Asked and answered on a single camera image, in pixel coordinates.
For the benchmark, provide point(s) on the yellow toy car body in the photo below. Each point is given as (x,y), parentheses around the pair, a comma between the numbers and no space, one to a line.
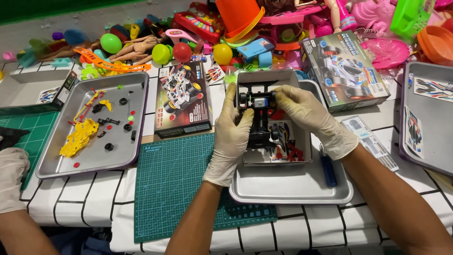
(79,138)

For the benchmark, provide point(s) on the yellow plastic parts sprue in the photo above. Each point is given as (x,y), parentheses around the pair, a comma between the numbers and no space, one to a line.
(88,104)

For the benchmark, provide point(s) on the open white cardboard box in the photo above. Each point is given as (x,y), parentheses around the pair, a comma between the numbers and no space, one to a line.
(269,76)

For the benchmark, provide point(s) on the black toy tyre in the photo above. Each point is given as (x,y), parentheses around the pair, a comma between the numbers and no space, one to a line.
(127,127)
(109,146)
(123,101)
(133,135)

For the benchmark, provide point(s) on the black plastic piece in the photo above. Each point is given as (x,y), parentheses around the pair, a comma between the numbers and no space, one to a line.
(10,136)

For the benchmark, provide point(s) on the dark red toy car box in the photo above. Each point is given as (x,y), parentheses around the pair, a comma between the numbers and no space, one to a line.
(182,95)

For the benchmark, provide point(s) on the car sticker sheet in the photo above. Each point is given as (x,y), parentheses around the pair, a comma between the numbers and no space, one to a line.
(433,88)
(214,74)
(47,95)
(414,133)
(283,133)

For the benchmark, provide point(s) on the person's right hand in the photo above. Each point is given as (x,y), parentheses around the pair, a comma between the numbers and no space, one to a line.
(315,120)

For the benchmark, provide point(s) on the green cutting mat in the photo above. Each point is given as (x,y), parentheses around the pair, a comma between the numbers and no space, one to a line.
(173,191)
(35,131)

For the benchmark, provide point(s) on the small black plastic clip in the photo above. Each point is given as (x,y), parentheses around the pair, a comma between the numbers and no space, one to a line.
(102,134)

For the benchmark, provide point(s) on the red plastic car parts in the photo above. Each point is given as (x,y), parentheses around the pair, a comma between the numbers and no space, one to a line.
(292,153)

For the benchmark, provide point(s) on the silver metal tray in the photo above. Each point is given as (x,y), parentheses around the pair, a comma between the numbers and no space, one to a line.
(435,134)
(290,184)
(113,159)

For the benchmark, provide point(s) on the clear plastic tool package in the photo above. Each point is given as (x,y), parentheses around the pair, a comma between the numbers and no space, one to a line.
(370,141)

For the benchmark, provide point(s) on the heap of colourful toys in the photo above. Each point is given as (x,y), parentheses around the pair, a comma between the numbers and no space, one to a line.
(247,32)

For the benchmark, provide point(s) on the person's left hand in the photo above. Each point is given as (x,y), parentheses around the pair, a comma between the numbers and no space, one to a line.
(228,141)

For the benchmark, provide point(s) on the white grid tablecloth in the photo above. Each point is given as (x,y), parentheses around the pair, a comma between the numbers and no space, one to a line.
(88,202)

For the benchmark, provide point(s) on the black toy car chassis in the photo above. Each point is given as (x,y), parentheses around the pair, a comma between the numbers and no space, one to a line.
(260,122)

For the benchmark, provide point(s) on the black plastic car part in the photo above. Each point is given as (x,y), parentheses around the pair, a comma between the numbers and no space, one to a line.
(97,108)
(108,121)

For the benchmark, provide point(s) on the grey toy car box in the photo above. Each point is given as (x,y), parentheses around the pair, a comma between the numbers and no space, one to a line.
(345,70)

